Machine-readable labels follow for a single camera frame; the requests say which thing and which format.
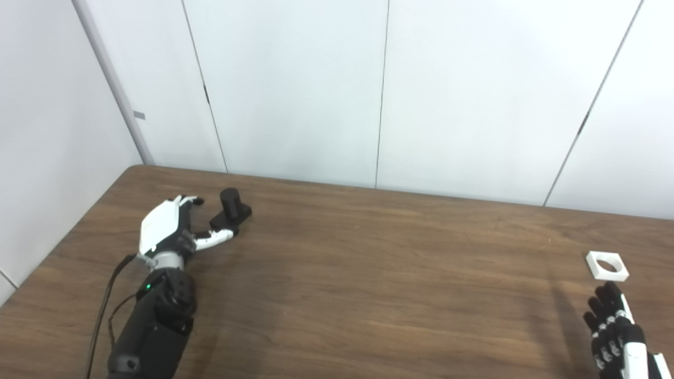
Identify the black peg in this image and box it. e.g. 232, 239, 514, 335
210, 188, 253, 236

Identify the gray wall corner pole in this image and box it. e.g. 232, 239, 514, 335
72, 0, 156, 166

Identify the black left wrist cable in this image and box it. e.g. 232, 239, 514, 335
84, 254, 140, 379

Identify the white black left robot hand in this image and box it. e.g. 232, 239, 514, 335
138, 195, 235, 264

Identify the white square piece with hole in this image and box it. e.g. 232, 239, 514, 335
586, 251, 630, 282

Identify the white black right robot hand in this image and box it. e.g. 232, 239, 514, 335
583, 282, 674, 379

